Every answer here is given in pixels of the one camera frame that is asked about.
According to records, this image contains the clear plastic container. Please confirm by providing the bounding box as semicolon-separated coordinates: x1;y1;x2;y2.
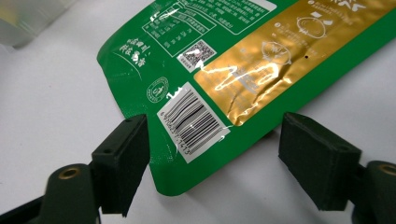
0;0;78;49

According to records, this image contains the green gold food packet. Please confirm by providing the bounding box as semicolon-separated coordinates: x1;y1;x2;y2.
96;0;396;198

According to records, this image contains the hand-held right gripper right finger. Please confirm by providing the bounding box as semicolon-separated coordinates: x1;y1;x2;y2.
277;111;363;212

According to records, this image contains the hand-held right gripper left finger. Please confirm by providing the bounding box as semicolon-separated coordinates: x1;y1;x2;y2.
91;113;151;218

